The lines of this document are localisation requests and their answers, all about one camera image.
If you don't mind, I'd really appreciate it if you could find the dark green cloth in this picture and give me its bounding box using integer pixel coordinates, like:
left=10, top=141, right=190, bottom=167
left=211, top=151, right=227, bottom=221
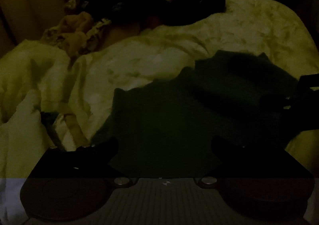
left=92, top=50, right=302, bottom=179

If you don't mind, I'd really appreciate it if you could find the pale bed blanket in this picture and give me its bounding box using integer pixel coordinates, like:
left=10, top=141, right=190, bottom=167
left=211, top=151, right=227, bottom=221
left=0, top=0, right=319, bottom=181

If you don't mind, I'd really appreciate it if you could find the patterned lace blanket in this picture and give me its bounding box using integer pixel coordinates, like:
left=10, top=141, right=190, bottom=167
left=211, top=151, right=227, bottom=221
left=40, top=0, right=130, bottom=56

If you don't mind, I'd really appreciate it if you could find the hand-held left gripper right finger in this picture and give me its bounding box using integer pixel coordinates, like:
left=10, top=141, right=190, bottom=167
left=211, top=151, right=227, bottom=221
left=194, top=135, right=313, bottom=189

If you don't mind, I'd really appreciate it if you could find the orange cloth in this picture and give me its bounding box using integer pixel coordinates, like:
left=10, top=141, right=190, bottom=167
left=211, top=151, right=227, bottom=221
left=58, top=12, right=96, bottom=66

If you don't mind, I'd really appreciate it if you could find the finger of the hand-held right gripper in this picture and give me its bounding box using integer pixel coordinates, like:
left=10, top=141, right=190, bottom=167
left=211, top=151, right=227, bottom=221
left=283, top=90, right=299, bottom=117

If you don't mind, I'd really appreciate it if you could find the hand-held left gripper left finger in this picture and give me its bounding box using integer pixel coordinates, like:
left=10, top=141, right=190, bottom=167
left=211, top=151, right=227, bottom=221
left=29, top=136, right=133, bottom=188

